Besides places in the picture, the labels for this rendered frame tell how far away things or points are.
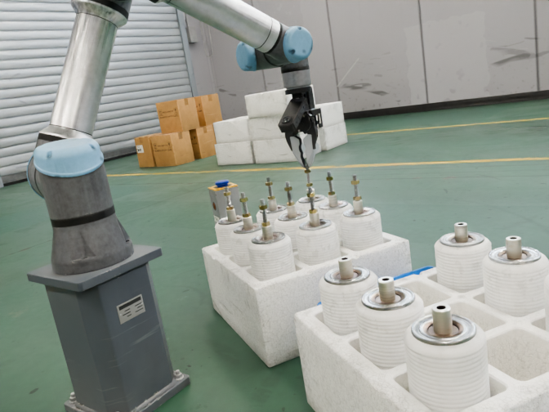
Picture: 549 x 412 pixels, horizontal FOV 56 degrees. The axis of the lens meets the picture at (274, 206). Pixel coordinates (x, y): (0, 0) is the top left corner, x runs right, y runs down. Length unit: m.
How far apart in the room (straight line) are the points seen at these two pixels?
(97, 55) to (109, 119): 5.80
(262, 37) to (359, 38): 5.69
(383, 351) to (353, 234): 0.49
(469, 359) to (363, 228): 0.60
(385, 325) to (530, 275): 0.25
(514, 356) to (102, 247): 0.70
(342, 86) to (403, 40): 0.99
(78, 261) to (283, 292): 0.40
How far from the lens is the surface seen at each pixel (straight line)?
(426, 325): 0.68
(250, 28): 1.15
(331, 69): 7.05
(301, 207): 1.39
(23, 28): 6.57
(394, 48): 6.64
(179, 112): 4.98
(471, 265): 0.94
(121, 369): 1.03
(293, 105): 1.36
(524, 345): 0.84
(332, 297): 0.83
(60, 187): 0.98
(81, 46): 1.15
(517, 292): 0.87
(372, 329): 0.73
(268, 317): 1.08
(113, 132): 6.93
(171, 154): 4.93
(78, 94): 1.13
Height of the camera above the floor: 0.57
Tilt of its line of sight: 13 degrees down
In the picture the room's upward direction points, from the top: 9 degrees counter-clockwise
